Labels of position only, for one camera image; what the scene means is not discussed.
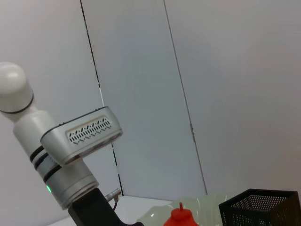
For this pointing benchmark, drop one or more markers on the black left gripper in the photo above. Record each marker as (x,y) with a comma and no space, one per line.
(94,212)

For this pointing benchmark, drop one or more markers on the orange toy fruit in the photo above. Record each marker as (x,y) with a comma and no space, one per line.
(181,217)

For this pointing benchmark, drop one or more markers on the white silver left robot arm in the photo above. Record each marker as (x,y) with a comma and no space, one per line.
(30,127)

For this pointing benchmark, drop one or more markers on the pale green wavy glass plate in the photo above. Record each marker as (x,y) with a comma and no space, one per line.
(207,207)

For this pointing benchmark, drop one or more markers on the black mesh pen holder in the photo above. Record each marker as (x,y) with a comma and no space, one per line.
(258,209)

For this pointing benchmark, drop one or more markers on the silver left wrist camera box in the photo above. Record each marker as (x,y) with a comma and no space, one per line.
(89,139)

